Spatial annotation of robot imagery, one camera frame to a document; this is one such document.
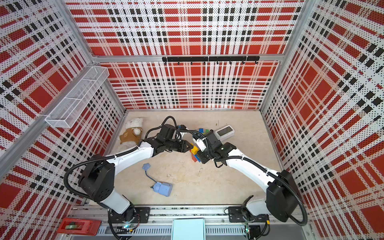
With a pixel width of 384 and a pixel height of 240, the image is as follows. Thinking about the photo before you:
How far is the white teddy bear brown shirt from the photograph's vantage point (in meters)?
0.95

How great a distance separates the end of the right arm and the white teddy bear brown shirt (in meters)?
0.52

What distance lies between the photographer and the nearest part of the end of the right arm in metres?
0.58

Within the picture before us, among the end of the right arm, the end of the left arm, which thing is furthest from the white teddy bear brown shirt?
the end of the right arm

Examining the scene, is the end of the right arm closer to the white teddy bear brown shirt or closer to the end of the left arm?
the end of the left arm
